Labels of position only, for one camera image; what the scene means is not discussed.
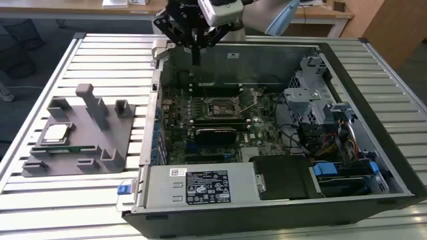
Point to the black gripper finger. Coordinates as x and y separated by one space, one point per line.
194 57
200 57

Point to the silver CPU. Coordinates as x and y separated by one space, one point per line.
58 132

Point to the CPU socket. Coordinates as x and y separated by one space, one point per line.
222 107

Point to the grey card retention latch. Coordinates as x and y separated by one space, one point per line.
158 48

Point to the black RAM slot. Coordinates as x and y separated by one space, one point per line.
217 92
217 87

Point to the small white box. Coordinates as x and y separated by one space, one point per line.
138 2

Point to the large white box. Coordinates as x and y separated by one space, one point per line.
115 3

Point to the black RAM stick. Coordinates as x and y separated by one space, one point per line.
221 121
221 126

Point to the black expansion card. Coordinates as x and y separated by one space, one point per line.
216 136

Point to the silver drive cage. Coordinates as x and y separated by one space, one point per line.
301 100

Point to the green motherboard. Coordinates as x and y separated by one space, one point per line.
268 130

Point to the black expansion slot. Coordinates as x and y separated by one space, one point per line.
204 158

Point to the silver chipset heatsink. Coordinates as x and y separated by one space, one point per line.
250 153

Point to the small dark box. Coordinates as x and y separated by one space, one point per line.
340 6

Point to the grey parts rack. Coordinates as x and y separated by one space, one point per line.
83 140

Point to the green RAM stick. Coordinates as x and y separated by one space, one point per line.
77 148

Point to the silver power supply unit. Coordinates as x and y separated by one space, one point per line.
161 185

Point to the blue case latch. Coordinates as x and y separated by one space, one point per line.
123 189

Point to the grey furniture foot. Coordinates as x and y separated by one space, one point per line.
7 95

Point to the blue disk carrier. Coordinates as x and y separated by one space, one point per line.
325 170

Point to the wooden cabinet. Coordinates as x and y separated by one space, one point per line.
397 25

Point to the black open PC case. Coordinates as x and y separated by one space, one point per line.
234 220

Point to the large white wrist camera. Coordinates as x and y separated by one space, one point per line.
224 12

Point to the wooden desk white frame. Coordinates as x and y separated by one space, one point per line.
83 10

